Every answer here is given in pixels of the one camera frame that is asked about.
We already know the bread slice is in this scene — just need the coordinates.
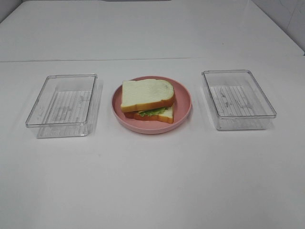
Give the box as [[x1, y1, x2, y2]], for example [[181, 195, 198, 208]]
[[124, 104, 174, 124], [121, 79, 175, 113]]

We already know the clear plastic tray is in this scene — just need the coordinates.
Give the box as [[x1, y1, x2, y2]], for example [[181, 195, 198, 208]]
[[202, 70, 277, 131], [25, 73, 100, 138]]

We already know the clear right plastic tray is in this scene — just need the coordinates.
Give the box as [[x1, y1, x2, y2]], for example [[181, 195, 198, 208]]
[[202, 70, 277, 131]]

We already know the green lettuce leaf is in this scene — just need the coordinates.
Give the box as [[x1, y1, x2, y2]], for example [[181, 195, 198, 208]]
[[138, 107, 168, 117]]

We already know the clear left plastic tray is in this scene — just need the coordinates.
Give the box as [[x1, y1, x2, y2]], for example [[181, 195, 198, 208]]
[[25, 73, 100, 138]]

